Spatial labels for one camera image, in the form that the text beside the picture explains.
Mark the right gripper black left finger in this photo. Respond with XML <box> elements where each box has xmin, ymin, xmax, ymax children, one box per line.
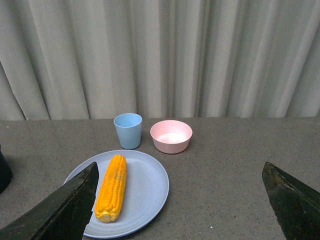
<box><xmin>0</xmin><ymin>162</ymin><xmax>99</xmax><ymax>240</ymax></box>

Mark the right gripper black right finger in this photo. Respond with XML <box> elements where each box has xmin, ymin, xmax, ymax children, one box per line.
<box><xmin>262</xmin><ymin>162</ymin><xmax>320</xmax><ymax>240</ymax></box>

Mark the yellow corn cob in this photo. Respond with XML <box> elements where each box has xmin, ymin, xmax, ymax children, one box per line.
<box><xmin>94</xmin><ymin>154</ymin><xmax>127</xmax><ymax>223</ymax></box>

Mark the dark blue saucepan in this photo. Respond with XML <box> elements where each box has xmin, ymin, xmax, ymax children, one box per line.
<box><xmin>0</xmin><ymin>152</ymin><xmax>13</xmax><ymax>193</ymax></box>

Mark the light blue plate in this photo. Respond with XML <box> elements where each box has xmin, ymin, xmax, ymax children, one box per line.
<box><xmin>66</xmin><ymin>150</ymin><xmax>170</xmax><ymax>239</ymax></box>

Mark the light blue cup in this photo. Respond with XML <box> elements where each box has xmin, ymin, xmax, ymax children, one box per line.
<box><xmin>113</xmin><ymin>113</ymin><xmax>143</xmax><ymax>150</ymax></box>

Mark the pink bowl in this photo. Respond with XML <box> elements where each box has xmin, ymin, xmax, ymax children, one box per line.
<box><xmin>150</xmin><ymin>120</ymin><xmax>193</xmax><ymax>154</ymax></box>

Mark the grey-white curtain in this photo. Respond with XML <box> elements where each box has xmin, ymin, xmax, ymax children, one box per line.
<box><xmin>0</xmin><ymin>0</ymin><xmax>320</xmax><ymax>121</ymax></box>

